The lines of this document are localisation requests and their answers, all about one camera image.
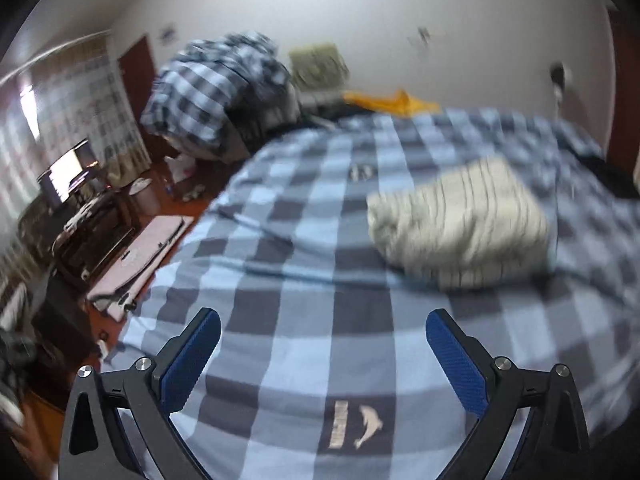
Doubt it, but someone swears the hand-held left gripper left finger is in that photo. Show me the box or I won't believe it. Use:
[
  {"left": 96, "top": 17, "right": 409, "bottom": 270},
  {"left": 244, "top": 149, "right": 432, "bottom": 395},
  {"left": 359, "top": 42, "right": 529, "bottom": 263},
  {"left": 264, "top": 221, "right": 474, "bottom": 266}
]
[{"left": 59, "top": 306, "right": 222, "bottom": 480}]

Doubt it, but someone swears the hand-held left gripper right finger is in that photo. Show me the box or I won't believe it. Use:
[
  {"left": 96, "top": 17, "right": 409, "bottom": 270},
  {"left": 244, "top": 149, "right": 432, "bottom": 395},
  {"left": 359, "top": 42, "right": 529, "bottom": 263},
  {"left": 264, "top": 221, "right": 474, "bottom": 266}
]
[{"left": 425, "top": 307, "right": 593, "bottom": 480}]

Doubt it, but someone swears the cream striped knit cardigan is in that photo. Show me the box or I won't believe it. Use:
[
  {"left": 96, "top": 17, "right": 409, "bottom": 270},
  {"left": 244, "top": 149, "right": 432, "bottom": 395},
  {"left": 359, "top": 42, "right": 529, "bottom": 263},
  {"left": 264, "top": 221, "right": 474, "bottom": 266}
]
[{"left": 366, "top": 156, "right": 558, "bottom": 290}]

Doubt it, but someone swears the blue checkered bed blanket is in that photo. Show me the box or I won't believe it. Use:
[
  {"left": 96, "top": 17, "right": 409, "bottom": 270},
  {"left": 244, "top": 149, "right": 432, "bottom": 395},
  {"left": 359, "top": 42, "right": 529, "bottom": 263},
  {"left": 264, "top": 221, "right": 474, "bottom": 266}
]
[{"left": 102, "top": 107, "right": 640, "bottom": 480}]

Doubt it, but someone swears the pink floor mat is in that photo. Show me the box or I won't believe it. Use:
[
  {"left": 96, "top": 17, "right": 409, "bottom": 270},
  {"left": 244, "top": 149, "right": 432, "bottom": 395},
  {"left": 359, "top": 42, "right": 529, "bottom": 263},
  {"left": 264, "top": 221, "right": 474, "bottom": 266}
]
[{"left": 87, "top": 215, "right": 196, "bottom": 323}]

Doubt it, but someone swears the computer monitor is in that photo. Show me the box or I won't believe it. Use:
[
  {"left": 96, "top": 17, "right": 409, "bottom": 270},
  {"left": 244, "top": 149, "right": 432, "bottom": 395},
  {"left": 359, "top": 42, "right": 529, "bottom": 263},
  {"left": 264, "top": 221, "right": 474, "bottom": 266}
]
[{"left": 39, "top": 139, "right": 98, "bottom": 206}]

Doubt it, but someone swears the bundled blue checkered quilt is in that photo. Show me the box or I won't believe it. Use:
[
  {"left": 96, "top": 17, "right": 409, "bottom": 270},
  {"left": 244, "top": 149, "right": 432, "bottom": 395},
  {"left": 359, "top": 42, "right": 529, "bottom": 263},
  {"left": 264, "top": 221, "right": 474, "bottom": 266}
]
[{"left": 140, "top": 31, "right": 301, "bottom": 163}]

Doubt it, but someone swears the yellow cloth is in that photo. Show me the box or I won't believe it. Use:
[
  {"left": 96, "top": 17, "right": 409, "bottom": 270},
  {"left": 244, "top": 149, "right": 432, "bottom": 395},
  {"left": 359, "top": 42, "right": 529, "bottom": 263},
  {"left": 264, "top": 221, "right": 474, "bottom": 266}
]
[{"left": 342, "top": 89, "right": 443, "bottom": 118}]

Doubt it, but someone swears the dark cloth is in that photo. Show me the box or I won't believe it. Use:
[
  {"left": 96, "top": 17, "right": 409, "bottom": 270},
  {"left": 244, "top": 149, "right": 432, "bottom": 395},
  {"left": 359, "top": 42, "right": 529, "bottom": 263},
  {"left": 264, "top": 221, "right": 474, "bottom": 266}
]
[{"left": 295, "top": 100, "right": 361, "bottom": 121}]

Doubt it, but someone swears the red-brown wooden door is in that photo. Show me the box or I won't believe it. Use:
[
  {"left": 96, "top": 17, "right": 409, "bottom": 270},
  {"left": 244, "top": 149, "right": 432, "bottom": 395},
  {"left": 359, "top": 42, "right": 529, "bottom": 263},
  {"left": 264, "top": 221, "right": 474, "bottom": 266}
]
[{"left": 117, "top": 35, "right": 161, "bottom": 126}]

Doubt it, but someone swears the patterned window curtain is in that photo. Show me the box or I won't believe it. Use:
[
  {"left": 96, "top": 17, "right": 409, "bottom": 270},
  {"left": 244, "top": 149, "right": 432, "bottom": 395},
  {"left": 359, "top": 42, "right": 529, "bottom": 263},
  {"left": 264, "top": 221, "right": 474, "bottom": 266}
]
[{"left": 0, "top": 32, "right": 151, "bottom": 241}]

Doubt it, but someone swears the beige box fan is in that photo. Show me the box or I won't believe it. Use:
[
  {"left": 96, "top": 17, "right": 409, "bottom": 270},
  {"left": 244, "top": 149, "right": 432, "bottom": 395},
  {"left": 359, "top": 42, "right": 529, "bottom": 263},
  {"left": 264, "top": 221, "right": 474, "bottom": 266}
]
[{"left": 287, "top": 42, "right": 351, "bottom": 91}]

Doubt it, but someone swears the wall bracket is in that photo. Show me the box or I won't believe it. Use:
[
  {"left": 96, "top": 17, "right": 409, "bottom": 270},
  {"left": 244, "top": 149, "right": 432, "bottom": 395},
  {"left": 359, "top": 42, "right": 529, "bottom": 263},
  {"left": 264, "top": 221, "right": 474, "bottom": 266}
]
[{"left": 407, "top": 25, "right": 448, "bottom": 48}]

